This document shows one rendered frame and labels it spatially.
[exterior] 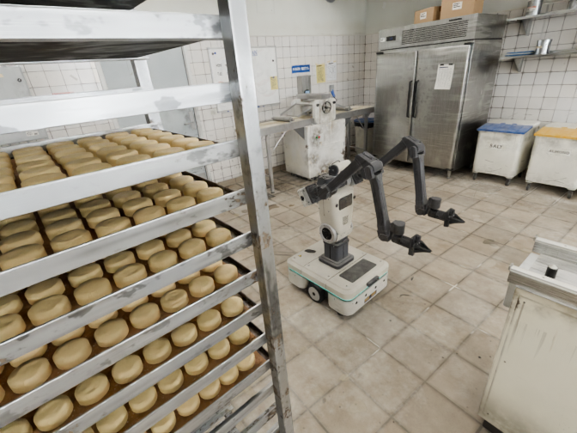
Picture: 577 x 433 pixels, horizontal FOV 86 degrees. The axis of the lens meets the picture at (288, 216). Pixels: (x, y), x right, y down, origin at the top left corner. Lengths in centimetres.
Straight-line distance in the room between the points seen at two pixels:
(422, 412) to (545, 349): 72
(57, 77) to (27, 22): 397
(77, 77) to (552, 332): 450
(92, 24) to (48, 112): 11
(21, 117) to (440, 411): 196
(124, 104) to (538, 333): 145
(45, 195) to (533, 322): 146
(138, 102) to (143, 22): 10
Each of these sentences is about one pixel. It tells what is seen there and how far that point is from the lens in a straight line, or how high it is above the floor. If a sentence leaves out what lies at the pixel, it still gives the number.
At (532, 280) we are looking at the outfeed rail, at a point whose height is 88.
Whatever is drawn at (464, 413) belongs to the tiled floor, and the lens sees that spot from 203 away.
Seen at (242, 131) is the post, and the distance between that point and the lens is 53.
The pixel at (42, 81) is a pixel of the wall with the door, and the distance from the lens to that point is 443.
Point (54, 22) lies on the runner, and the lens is 47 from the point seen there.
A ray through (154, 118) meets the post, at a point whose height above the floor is 153.
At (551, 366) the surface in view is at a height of 57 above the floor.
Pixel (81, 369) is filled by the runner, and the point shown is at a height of 124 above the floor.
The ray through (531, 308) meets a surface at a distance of 145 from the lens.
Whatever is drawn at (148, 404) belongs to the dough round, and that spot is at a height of 106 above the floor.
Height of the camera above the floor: 162
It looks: 25 degrees down
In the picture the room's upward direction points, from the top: 5 degrees counter-clockwise
